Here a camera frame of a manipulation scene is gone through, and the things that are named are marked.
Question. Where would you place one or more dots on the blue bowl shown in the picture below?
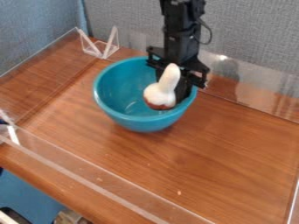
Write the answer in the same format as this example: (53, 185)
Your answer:
(117, 92)

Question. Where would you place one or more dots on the clear acrylic front barrier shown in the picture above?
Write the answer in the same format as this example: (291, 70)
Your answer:
(98, 181)

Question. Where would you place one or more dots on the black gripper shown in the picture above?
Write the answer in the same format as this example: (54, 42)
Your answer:
(181, 41)

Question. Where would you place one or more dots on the plush mushroom toy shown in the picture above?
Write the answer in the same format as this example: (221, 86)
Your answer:
(159, 94)

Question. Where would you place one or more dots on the clear acrylic back barrier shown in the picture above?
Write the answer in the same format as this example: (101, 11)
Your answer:
(251, 85)

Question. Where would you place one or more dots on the clear acrylic barrier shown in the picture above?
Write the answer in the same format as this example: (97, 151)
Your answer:
(98, 181)
(251, 85)
(56, 63)

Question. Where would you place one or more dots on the clear acrylic left barrier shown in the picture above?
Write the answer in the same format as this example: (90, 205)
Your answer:
(56, 63)

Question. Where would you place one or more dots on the clear acrylic corner bracket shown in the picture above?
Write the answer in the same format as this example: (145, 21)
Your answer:
(100, 49)

